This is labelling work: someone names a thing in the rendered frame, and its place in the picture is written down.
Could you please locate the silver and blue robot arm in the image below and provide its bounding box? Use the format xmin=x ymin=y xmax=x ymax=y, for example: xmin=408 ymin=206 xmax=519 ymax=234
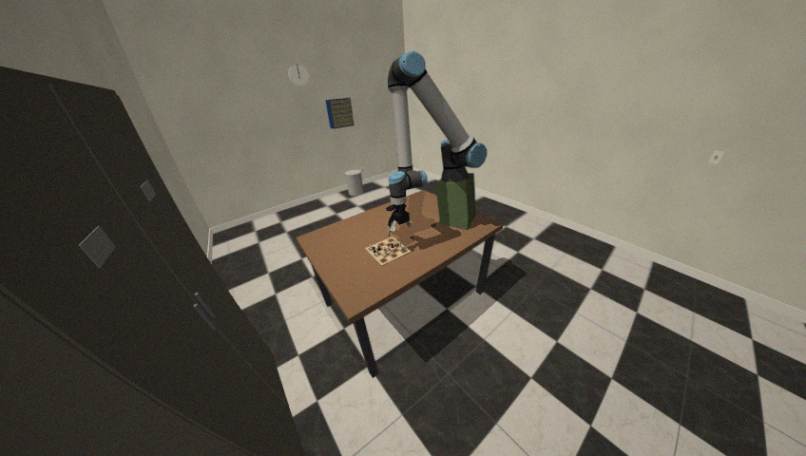
xmin=388 ymin=51 xmax=487 ymax=205

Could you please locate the chessboard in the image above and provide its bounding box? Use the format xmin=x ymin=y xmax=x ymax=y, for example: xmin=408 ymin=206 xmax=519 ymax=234
xmin=366 ymin=237 xmax=411 ymax=266

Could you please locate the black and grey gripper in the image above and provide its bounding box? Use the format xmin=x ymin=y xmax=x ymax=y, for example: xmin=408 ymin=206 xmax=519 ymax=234
xmin=388 ymin=203 xmax=412 ymax=237

